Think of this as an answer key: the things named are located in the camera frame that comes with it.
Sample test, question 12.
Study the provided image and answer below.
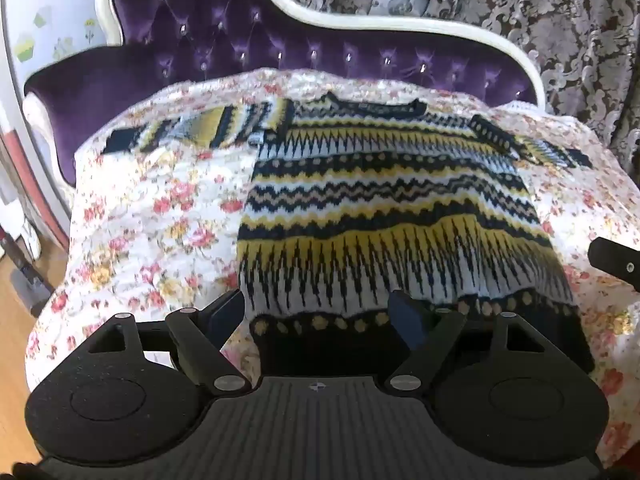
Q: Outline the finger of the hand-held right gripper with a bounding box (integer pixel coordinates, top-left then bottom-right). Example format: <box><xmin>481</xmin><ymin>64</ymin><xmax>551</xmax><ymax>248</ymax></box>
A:
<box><xmin>589</xmin><ymin>236</ymin><xmax>640</xmax><ymax>286</ymax></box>

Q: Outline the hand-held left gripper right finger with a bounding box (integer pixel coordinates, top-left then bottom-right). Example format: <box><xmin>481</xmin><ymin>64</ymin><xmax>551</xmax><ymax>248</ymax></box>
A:
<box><xmin>382</xmin><ymin>289</ymin><xmax>553</xmax><ymax>395</ymax></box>

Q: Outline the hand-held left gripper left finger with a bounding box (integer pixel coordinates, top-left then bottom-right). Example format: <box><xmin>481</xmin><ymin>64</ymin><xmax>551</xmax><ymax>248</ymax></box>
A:
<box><xmin>82</xmin><ymin>289</ymin><xmax>253</xmax><ymax>395</ymax></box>

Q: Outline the yellow black patterned knit sweater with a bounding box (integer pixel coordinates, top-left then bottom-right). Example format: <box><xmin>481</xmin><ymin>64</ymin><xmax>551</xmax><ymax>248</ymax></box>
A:
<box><xmin>102</xmin><ymin>91</ymin><xmax>596</xmax><ymax>376</ymax></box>

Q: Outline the floral quilted blanket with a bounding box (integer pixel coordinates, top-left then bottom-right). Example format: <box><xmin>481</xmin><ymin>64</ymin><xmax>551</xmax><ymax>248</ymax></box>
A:
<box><xmin>22</xmin><ymin>67</ymin><xmax>640</xmax><ymax>468</ymax></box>

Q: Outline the brown damask curtain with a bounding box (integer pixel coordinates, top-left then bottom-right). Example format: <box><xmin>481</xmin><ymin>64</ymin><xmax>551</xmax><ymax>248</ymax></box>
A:
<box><xmin>272</xmin><ymin>0</ymin><xmax>640</xmax><ymax>181</ymax></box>

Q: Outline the purple tufted velvet headboard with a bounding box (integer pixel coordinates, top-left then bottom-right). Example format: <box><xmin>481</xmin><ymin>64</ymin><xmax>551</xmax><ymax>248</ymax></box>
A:
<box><xmin>22</xmin><ymin>0</ymin><xmax>546</xmax><ymax>251</ymax></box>

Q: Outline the flower wall sticker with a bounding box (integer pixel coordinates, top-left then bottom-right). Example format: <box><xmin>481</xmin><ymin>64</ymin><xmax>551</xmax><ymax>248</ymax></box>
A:
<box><xmin>52</xmin><ymin>18</ymin><xmax>99</xmax><ymax>61</ymax></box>

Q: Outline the cupcake wall sticker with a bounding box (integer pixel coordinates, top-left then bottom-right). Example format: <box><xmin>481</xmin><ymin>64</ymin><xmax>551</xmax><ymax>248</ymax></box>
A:
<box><xmin>14</xmin><ymin>6</ymin><xmax>53</xmax><ymax>64</ymax></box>

